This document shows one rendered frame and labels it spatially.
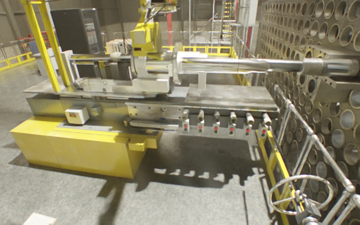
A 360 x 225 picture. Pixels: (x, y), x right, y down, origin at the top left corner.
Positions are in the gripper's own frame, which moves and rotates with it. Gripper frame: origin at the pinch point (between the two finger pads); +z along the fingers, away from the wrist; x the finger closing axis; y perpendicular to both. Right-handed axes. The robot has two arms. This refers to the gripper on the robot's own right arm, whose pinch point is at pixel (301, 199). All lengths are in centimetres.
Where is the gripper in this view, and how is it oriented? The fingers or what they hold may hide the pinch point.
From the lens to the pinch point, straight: 143.4
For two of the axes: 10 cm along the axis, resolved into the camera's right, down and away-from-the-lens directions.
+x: -3.8, 7.7, 5.2
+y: -9.1, -4.1, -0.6
